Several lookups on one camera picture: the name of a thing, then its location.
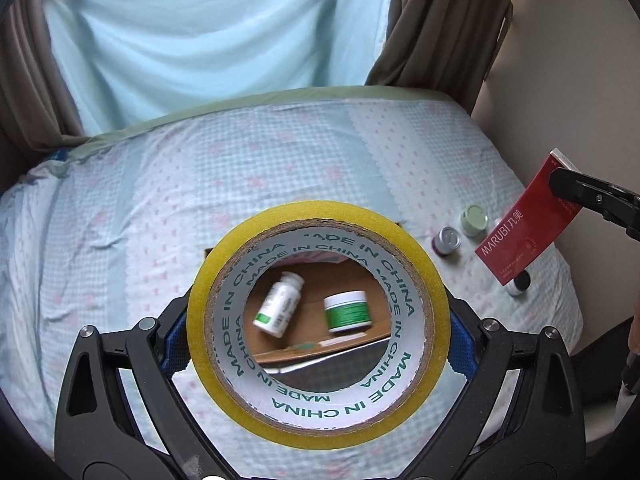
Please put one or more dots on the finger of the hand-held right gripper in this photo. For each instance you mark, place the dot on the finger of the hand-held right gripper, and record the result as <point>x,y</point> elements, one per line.
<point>595,197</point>

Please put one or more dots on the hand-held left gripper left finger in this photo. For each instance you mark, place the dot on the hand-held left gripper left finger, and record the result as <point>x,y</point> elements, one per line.
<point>176,346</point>

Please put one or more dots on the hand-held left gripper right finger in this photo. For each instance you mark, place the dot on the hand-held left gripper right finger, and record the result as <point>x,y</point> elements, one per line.
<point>459,346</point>

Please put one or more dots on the red cosmetics carton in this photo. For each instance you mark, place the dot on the red cosmetics carton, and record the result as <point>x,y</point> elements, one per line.
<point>530,225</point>

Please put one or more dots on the brown cardboard box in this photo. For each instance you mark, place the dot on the brown cardboard box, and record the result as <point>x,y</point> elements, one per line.
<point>307,312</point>

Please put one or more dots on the yellow adhesive tape roll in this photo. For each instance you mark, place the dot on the yellow adhesive tape roll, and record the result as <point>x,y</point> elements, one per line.
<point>320,427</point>

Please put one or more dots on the small black-lid jar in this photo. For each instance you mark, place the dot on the small black-lid jar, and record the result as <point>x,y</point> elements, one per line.
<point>518,286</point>

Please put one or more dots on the silver-lid dark red jar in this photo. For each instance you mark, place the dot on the silver-lid dark red jar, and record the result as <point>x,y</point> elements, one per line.
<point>446,241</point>

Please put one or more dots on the white green-label pill bottle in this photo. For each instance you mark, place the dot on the white green-label pill bottle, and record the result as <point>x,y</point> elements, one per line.
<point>277,305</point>

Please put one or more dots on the white green-label cream jar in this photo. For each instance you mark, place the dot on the white green-label cream jar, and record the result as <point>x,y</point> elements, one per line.
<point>346,312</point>

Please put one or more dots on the pale green lid jar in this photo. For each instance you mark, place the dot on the pale green lid jar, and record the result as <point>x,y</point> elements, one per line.
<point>473,220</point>

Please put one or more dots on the pale blue printed bed sheet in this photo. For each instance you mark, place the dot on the pale blue printed bed sheet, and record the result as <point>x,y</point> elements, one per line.
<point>210,175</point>

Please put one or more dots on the brown curtain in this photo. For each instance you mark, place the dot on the brown curtain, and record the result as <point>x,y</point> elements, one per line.
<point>435,35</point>
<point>30,70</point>

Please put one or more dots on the light blue sheer curtain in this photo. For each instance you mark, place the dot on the light blue sheer curtain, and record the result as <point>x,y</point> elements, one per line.
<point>210,30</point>

